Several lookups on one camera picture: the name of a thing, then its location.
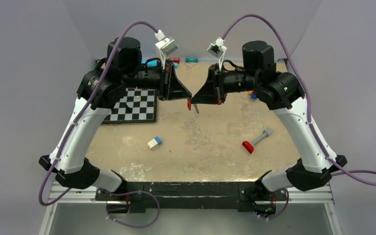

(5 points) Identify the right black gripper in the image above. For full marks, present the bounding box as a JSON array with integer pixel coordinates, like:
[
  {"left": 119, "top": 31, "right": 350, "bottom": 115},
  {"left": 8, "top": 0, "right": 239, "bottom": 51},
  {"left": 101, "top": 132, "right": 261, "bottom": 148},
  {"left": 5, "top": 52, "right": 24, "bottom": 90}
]
[{"left": 192, "top": 62, "right": 260, "bottom": 104}]

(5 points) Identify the teal arch brick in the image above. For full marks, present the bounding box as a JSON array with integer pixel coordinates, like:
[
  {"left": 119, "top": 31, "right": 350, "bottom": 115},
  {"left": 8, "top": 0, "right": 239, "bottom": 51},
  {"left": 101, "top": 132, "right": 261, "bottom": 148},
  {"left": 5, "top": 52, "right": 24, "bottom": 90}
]
[{"left": 185, "top": 57, "right": 199, "bottom": 63}]

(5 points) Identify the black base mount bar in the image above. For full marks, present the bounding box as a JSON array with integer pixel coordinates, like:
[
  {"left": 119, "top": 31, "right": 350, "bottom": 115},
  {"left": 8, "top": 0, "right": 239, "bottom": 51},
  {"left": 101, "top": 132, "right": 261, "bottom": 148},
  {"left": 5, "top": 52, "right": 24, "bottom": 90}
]
[{"left": 95, "top": 181, "right": 286, "bottom": 213}]

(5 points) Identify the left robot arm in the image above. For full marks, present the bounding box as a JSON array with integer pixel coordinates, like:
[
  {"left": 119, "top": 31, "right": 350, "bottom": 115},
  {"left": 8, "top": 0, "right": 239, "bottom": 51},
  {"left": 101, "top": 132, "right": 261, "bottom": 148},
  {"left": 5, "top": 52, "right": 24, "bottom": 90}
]
[{"left": 39, "top": 37, "right": 191, "bottom": 200}]

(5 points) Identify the black white chessboard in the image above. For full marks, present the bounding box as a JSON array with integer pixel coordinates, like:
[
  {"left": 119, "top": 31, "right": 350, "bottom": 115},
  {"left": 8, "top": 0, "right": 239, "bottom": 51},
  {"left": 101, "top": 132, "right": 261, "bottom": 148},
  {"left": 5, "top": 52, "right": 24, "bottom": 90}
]
[{"left": 102, "top": 89, "right": 158, "bottom": 124}]

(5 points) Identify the colourful brick toy car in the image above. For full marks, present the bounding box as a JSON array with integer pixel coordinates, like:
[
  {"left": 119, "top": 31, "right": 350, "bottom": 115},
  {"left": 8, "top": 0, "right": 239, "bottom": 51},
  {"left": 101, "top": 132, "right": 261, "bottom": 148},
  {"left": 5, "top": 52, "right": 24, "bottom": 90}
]
[{"left": 248, "top": 91, "right": 257, "bottom": 100}]

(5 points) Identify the black chess piece right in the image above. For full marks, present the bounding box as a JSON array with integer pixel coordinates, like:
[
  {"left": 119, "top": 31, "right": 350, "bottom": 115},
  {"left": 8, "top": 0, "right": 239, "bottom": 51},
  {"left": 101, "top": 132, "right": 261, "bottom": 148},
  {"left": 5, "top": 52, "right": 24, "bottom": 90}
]
[{"left": 125, "top": 104, "right": 132, "bottom": 113}]

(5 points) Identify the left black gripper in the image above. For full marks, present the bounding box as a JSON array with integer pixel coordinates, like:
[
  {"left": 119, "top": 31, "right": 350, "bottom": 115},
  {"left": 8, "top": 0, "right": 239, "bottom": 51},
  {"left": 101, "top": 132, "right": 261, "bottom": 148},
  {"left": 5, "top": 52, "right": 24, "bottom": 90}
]
[{"left": 122, "top": 58, "right": 192, "bottom": 101}]

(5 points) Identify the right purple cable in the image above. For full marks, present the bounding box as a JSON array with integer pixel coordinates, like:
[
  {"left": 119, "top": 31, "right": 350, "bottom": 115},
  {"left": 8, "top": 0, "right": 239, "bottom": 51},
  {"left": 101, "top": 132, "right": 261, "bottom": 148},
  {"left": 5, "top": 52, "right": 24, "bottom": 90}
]
[{"left": 220, "top": 14, "right": 376, "bottom": 187}]

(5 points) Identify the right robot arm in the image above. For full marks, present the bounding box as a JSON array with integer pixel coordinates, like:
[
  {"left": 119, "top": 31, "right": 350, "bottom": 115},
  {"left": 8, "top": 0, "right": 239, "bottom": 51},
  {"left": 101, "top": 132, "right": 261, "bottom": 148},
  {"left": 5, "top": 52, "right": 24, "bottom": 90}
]
[{"left": 191, "top": 41, "right": 347, "bottom": 199}]

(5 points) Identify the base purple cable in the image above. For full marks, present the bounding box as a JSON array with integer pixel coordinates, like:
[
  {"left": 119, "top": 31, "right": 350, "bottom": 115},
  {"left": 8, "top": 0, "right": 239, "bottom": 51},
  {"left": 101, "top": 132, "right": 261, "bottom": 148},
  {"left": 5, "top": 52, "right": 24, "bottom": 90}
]
[{"left": 105, "top": 190, "right": 160, "bottom": 229}]

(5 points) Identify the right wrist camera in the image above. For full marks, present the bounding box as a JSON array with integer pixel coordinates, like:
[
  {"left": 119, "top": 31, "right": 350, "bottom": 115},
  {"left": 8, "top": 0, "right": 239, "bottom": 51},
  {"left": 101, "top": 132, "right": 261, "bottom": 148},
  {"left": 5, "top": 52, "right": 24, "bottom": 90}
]
[{"left": 207, "top": 37, "right": 227, "bottom": 71}]

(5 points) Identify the white blue brick block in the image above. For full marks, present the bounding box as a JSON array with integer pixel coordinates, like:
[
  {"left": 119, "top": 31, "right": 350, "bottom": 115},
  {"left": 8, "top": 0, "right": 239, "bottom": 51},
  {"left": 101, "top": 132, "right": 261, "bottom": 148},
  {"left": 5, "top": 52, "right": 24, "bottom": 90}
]
[{"left": 147, "top": 136, "right": 162, "bottom": 150}]

